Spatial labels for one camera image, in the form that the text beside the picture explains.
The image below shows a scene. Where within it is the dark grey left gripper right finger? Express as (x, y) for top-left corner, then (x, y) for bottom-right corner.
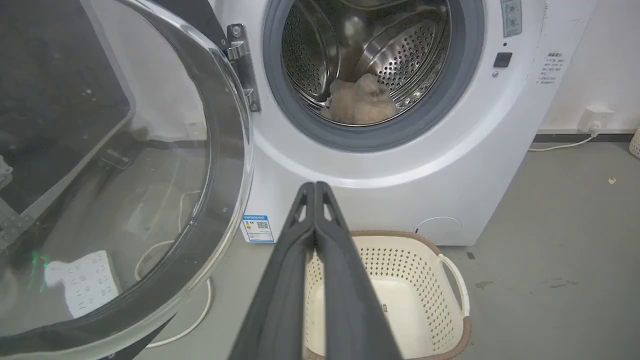
(315, 181), (404, 360)

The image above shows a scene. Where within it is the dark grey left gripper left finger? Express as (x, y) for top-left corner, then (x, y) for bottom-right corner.
(228, 181), (317, 360)

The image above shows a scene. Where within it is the white front-load washing machine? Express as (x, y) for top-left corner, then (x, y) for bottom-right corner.
(207, 0), (599, 247)

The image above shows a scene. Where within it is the transparent round washing machine door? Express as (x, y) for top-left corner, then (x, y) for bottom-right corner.
(0, 0), (255, 360)

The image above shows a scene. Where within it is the metal door hinge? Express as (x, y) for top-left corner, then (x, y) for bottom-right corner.
(226, 23), (262, 113)

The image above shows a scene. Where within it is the cream perforated laundry basket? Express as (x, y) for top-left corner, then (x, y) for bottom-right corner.
(303, 230), (473, 360)

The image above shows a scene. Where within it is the blue energy label sticker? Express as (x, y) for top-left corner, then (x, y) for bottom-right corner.
(242, 214), (275, 244)

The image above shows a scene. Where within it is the white power strip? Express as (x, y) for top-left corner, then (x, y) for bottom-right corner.
(44, 250), (123, 320)

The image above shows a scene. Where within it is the beige plush toy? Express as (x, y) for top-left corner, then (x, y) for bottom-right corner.
(320, 73), (400, 126)

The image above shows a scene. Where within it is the white cable on floor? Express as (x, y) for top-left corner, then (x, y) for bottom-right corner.
(134, 190), (215, 349)

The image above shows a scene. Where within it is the white power cable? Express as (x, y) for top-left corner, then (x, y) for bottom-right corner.
(528, 129), (601, 152)

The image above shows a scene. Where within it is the white wall power socket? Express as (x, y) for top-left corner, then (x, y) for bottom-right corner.
(578, 105), (616, 134)

